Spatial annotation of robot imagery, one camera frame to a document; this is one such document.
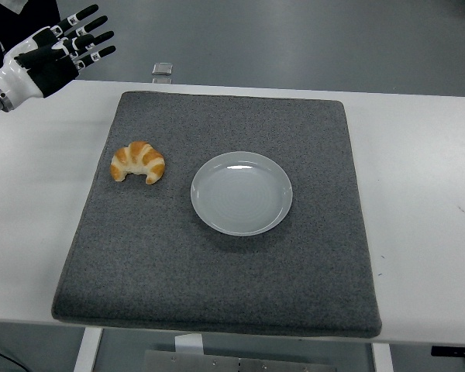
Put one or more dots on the white paper label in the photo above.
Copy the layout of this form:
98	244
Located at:
188	344

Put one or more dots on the silver floor socket cover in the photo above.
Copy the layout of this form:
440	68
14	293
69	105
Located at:
162	69

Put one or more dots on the grey metal plate with screws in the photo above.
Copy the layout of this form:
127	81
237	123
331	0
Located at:
236	364

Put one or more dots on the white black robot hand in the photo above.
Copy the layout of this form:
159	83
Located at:
25	83

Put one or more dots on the grey felt mat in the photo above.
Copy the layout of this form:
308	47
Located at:
217	279

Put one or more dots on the round grey plate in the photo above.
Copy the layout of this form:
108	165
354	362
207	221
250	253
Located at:
242	197

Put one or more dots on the golden croissant bread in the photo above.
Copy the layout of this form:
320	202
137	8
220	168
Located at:
139	159

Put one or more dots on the white table leg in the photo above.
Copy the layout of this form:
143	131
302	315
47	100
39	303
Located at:
382	358
87	350

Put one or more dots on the black table control panel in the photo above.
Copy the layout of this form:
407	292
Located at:
455	351

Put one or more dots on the person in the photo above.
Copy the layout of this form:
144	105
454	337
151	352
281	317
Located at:
15	15

